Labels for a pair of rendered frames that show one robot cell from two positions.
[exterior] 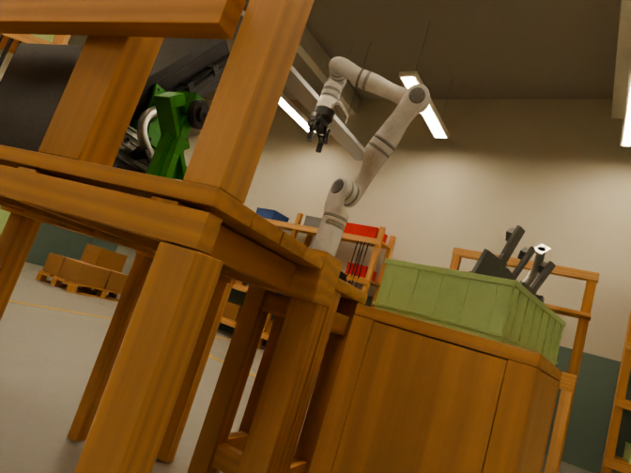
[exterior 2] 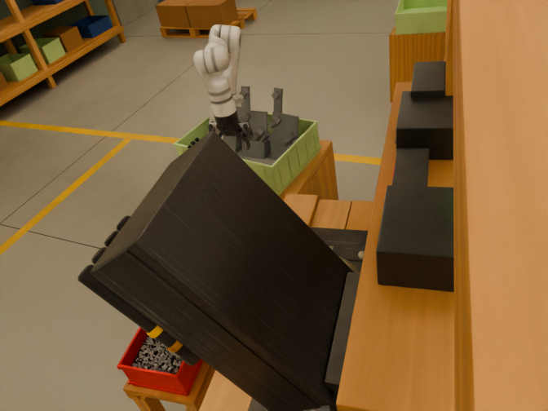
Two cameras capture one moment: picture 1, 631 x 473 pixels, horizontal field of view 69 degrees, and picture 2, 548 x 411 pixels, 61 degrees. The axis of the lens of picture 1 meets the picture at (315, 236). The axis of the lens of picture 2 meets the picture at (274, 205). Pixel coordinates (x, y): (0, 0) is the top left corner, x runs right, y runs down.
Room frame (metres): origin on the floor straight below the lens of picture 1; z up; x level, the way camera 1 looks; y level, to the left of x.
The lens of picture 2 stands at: (1.53, 1.48, 2.11)
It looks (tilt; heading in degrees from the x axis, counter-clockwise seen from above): 38 degrees down; 269
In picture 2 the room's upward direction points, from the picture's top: 13 degrees counter-clockwise
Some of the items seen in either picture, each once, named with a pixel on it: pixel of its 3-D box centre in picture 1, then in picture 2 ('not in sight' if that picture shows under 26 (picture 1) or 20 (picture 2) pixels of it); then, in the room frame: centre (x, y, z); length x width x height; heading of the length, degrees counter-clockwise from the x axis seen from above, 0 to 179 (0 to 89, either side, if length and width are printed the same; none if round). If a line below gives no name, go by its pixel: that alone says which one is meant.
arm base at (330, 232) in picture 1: (327, 240); not in sight; (1.65, -0.04, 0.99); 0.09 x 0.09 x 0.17; 60
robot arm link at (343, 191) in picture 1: (341, 201); not in sight; (1.65, -0.05, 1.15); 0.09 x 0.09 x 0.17; 41
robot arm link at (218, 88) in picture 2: (335, 81); (212, 73); (1.60, 0.10, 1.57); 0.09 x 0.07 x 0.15; 171
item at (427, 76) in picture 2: not in sight; (428, 89); (1.11, 0.55, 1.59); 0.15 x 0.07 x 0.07; 65
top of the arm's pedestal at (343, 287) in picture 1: (313, 281); not in sight; (1.65, -0.04, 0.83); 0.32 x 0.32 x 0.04; 63
